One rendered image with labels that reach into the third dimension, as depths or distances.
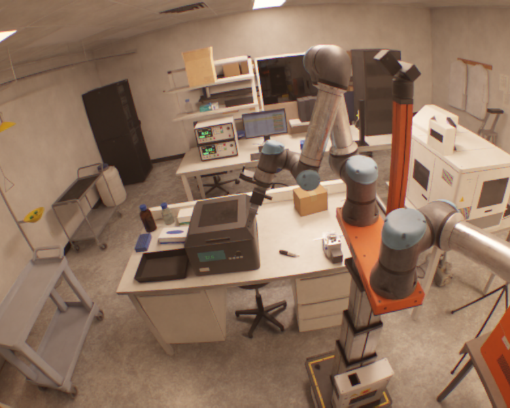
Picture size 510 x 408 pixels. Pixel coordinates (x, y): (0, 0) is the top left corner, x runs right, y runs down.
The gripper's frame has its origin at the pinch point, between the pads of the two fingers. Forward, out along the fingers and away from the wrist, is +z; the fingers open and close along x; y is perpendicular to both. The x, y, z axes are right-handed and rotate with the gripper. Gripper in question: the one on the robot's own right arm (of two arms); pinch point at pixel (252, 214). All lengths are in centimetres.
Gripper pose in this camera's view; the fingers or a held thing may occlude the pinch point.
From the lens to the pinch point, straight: 118.8
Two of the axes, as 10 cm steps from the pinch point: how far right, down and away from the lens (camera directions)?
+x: 1.5, -4.2, 8.9
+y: 9.5, 3.1, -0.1
